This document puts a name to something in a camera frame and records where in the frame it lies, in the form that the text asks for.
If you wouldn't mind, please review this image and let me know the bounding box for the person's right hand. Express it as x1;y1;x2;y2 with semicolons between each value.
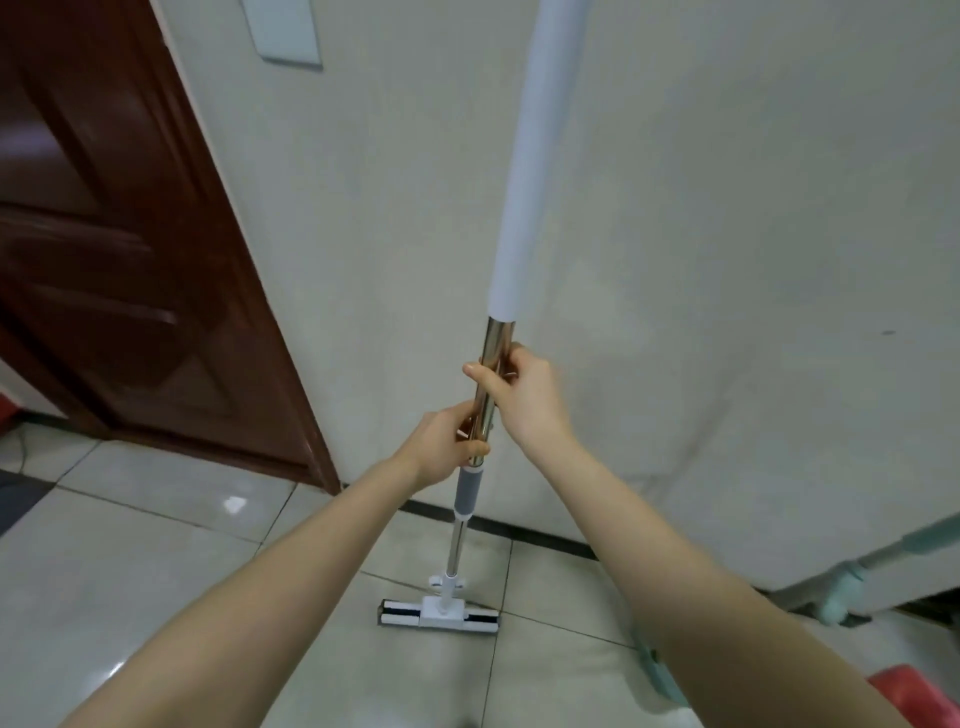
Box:
461;342;579;468

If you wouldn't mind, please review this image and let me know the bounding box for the person's left hand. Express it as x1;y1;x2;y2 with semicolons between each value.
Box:
393;403;493;493

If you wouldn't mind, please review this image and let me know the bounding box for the white handled metal squeeze mop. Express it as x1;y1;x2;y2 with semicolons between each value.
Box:
372;0;591;639

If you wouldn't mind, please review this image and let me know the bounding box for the person's right forearm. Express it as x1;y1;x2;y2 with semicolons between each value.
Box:
516;435;915;728

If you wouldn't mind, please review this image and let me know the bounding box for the person's left forearm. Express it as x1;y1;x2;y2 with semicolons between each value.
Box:
61;454;423;728

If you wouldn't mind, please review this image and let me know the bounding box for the dark brown wooden door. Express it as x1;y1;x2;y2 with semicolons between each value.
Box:
0;0;342;496

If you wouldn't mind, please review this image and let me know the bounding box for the red plastic stool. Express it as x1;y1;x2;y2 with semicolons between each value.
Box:
866;663;960;728

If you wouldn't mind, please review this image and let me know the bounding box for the grey wall switch plate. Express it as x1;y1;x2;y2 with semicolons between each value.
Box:
240;0;325;72

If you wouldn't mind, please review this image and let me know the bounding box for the teal handled mop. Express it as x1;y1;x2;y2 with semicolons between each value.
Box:
628;513;960;711

